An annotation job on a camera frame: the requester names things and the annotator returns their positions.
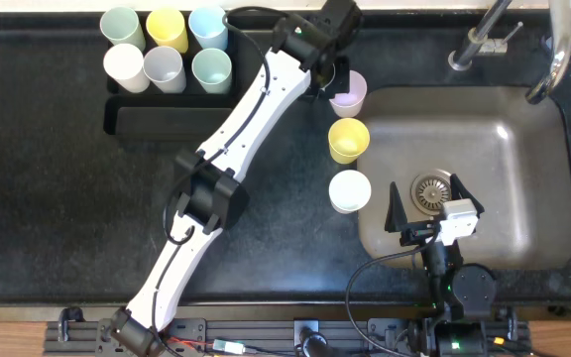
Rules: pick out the pale green cup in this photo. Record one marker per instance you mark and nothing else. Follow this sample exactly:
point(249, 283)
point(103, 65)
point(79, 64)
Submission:
point(121, 26)
point(211, 69)

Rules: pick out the white cup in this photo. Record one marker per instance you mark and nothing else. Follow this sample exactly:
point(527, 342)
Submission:
point(349, 191)
point(124, 64)

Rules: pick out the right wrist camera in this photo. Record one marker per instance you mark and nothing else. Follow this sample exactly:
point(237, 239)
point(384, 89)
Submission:
point(459, 220)

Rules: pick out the steel sink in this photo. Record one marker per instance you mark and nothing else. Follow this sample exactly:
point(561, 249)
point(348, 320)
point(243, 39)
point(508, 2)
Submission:
point(513, 173)

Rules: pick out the grey cup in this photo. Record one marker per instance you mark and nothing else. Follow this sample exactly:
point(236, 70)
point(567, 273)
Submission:
point(164, 67)

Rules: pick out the mounting rail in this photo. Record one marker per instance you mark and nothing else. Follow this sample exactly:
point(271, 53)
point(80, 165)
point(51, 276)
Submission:
point(265, 332)

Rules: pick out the blue cup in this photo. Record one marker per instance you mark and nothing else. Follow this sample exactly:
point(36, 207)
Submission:
point(208, 27)

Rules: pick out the yellow cup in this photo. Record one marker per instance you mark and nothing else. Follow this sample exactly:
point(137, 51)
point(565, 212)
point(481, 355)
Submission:
point(348, 140)
point(166, 27)

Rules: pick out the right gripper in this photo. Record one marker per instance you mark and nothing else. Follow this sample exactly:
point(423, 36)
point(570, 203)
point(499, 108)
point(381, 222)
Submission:
point(419, 234)

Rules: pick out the steel tap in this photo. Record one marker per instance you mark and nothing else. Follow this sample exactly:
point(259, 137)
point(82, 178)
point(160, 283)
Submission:
point(464, 52)

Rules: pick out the lilac cup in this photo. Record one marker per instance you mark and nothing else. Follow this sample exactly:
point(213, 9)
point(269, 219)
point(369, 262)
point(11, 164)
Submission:
point(351, 96)

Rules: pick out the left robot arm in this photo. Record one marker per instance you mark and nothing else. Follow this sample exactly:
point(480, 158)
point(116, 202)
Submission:
point(265, 99)

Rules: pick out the black tray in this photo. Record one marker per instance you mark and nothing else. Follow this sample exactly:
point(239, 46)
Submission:
point(166, 121)

